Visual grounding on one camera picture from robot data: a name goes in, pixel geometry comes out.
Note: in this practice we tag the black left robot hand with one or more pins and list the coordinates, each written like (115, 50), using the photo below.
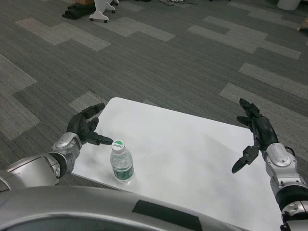
(78, 124)

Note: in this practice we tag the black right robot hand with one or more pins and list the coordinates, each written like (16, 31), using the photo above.
(264, 131)

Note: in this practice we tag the clear water bottle green label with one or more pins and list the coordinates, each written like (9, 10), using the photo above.
(122, 163)

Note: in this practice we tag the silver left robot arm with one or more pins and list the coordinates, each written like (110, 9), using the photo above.
(33, 168)

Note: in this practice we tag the white rolling partition board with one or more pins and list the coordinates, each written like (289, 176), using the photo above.
(98, 13)

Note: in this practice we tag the black bag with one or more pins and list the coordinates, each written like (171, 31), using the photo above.
(77, 10)

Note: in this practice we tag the white cylindrical bin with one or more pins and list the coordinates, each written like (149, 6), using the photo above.
(288, 3)

